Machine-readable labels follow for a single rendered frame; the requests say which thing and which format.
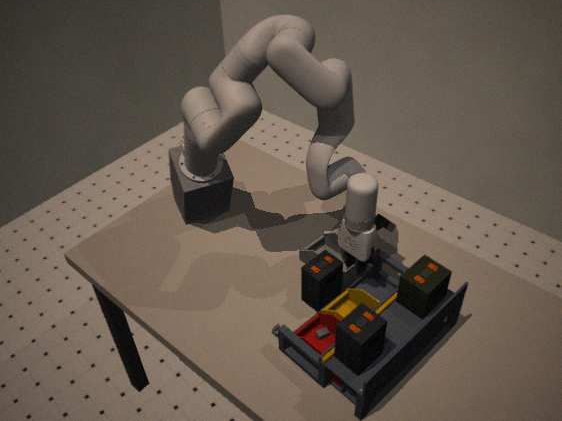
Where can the yellow flat bar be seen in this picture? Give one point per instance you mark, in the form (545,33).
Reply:
(378,311)

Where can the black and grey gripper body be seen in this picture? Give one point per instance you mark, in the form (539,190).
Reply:
(357,243)

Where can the red open bin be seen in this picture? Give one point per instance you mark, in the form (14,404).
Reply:
(319,321)

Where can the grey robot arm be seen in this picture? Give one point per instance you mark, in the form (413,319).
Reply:
(289,56)

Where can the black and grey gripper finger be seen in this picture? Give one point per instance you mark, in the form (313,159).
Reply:
(349,259)
(361,266)

